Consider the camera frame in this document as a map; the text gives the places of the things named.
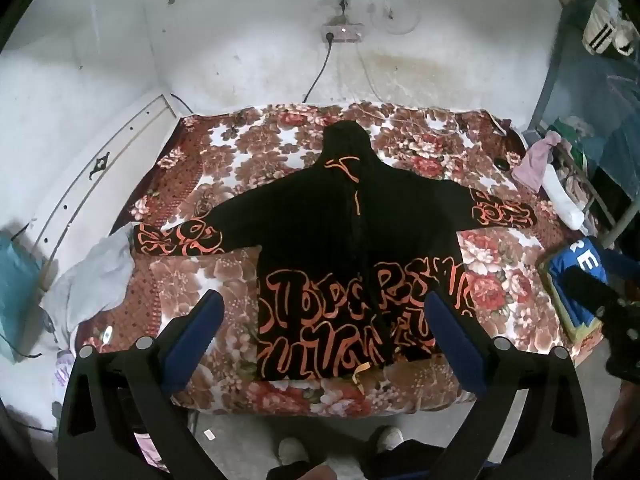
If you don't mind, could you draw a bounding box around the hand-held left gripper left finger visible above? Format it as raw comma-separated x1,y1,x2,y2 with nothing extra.
56,290,226,480

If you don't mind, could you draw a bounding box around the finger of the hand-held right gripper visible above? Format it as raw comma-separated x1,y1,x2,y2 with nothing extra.
564,266,618,313

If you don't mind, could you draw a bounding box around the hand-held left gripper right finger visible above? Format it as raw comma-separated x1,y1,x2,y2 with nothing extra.
425,287,593,480

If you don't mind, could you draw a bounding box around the black hoodie with orange print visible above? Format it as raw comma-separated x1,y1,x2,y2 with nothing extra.
132,121,538,382

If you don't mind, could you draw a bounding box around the person's right forearm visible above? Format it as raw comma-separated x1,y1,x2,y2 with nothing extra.
595,380,640,480

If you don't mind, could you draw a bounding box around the white cloth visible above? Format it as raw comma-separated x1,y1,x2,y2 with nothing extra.
542,165,586,233

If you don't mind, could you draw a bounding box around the person's right shoe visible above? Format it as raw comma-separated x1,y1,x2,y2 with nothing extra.
375,426,405,453

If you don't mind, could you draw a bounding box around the person's shoe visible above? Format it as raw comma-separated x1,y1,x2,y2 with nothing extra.
277,437,313,466
375,426,405,453

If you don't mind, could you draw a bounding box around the grey cloth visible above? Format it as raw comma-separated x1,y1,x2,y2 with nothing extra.
42,232,136,346

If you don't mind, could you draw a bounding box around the pink cloth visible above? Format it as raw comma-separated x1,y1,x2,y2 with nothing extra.
512,131,561,193

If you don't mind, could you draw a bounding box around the purple patterned cloth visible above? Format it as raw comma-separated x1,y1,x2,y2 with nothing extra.
52,350,76,403

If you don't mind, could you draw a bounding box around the person's left shoe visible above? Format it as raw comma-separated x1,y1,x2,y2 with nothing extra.
277,437,313,466

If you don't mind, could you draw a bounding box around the green cloth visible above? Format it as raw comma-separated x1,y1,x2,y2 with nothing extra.
550,115,603,161

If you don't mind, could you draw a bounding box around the person's left leg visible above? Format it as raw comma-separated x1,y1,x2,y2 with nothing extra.
266,460,346,480

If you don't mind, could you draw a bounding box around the floral brown blanket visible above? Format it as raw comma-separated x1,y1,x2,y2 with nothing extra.
75,101,608,417

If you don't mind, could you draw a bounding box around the teal plastic bag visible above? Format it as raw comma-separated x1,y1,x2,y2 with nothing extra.
0,235,46,363

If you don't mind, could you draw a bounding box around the white bed headboard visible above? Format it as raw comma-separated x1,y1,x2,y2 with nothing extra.
27,94,183,281

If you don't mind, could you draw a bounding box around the white striped bag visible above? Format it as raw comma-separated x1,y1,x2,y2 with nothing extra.
582,0,640,58

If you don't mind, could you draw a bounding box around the white power strip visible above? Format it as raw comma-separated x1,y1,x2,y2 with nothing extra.
321,24,365,43

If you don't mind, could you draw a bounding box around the metal rack frame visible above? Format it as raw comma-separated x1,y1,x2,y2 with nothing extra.
527,0,640,251

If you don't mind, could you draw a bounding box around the thin white cable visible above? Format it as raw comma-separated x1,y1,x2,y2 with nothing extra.
356,42,461,136

